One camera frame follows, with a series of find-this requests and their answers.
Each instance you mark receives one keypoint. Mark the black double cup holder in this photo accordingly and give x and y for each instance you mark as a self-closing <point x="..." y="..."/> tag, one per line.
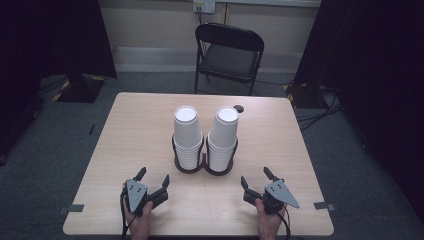
<point x="202" y="165"/>

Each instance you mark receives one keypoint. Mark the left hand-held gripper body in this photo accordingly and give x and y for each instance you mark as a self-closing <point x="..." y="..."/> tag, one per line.
<point x="136" y="195"/>

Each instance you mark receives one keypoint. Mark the person's right hand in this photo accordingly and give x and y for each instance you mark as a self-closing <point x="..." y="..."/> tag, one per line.
<point x="268" y="223"/>

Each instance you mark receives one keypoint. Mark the black stand base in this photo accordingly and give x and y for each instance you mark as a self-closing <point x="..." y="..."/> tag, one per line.
<point x="80" y="89"/>
<point x="301" y="95"/>

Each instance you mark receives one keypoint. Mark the grey tape piece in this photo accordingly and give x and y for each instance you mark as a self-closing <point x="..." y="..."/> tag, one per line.
<point x="70" y="209"/>
<point x="325" y="206"/>

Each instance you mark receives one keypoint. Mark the stack of white paper cups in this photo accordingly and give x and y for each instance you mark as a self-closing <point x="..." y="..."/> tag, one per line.
<point x="224" y="138"/>
<point x="186" y="136"/>

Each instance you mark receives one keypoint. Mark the black folding chair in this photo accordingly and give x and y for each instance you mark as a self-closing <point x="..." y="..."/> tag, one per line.
<point x="228" y="60"/>

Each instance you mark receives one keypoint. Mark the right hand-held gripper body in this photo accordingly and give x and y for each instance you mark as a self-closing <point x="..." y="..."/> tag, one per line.
<point x="276" y="195"/>

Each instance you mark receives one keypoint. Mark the black round table grommet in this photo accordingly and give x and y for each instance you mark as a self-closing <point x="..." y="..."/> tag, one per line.
<point x="238" y="108"/>

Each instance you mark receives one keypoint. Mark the black curtain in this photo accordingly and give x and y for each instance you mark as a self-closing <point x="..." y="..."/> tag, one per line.
<point x="40" y="50"/>
<point x="376" y="73"/>

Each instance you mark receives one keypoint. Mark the person's left hand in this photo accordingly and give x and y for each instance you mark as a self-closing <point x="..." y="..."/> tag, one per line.
<point x="140" y="223"/>

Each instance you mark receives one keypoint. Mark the white wall outlet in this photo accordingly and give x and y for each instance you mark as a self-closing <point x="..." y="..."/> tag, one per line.
<point x="204" y="6"/>

